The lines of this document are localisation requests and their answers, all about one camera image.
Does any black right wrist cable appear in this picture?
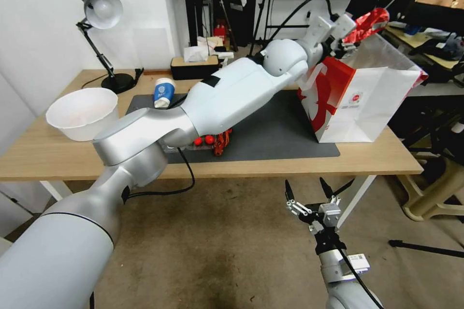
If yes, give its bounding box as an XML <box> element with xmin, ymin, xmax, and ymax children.
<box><xmin>335</xmin><ymin>242</ymin><xmax>384</xmax><ymax>309</ymax></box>

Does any red toy crayfish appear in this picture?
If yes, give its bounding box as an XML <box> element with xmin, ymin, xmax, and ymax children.
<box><xmin>213</xmin><ymin>129</ymin><xmax>233</xmax><ymax>157</ymax></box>

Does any black tripod leg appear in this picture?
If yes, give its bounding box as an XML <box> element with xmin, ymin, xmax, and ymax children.
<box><xmin>389</xmin><ymin>239</ymin><xmax>464</xmax><ymax>257</ymax></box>

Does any white table leg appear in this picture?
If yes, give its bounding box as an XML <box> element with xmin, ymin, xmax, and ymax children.
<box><xmin>339</xmin><ymin>174</ymin><xmax>377</xmax><ymax>232</ymax></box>
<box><xmin>39</xmin><ymin>180</ymin><xmax>73</xmax><ymax>202</ymax></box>

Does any translucent white plastic bowl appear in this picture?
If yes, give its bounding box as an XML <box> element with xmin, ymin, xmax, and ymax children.
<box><xmin>45</xmin><ymin>88</ymin><xmax>119</xmax><ymax>142</ymax></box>

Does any dark grey desk mat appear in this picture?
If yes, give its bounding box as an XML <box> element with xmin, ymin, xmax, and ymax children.
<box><xmin>125</xmin><ymin>88</ymin><xmax>341</xmax><ymax>164</ymax></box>

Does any black desk lamp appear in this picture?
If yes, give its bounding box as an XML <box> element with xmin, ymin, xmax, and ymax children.
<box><xmin>75</xmin><ymin>0</ymin><xmax>137</xmax><ymax>95</ymax></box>

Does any black light stand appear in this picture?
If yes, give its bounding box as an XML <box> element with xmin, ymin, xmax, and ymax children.
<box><xmin>250</xmin><ymin>0</ymin><xmax>280</xmax><ymax>47</ymax></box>

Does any black wooden-lid tissue box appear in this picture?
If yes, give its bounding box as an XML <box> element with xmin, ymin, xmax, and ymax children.
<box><xmin>170</xmin><ymin>55</ymin><xmax>220</xmax><ymax>81</ymax></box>

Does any white tissue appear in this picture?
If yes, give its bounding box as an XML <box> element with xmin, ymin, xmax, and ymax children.
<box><xmin>183</xmin><ymin>46</ymin><xmax>210</xmax><ymax>62</ymax></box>

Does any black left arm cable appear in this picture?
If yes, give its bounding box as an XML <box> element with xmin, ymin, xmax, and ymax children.
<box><xmin>122</xmin><ymin>146</ymin><xmax>196</xmax><ymax>204</ymax></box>

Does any beige plastic stool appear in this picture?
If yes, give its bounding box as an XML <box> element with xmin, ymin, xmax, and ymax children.
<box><xmin>398</xmin><ymin>158</ymin><xmax>464</xmax><ymax>222</ymax></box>

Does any white red delivery bag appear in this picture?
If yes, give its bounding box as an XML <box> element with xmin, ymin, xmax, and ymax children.
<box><xmin>297</xmin><ymin>7</ymin><xmax>429</xmax><ymax>144</ymax></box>

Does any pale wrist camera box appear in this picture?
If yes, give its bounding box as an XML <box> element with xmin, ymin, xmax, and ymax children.
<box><xmin>332</xmin><ymin>14</ymin><xmax>357</xmax><ymax>40</ymax></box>
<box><xmin>320</xmin><ymin>203</ymin><xmax>342</xmax><ymax>229</ymax></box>

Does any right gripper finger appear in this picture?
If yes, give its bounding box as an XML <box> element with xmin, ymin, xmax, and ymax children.
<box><xmin>284</xmin><ymin>179</ymin><xmax>324</xmax><ymax>234</ymax></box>
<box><xmin>319</xmin><ymin>177</ymin><xmax>342</xmax><ymax>210</ymax></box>

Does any clear disposable takeout box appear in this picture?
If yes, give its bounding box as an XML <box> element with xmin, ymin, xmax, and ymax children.
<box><xmin>165</xmin><ymin>134</ymin><xmax>233</xmax><ymax>157</ymax></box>

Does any blue white paper cup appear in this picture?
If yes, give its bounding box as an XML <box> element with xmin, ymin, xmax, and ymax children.
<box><xmin>152</xmin><ymin>77</ymin><xmax>177</xmax><ymax>110</ymax></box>

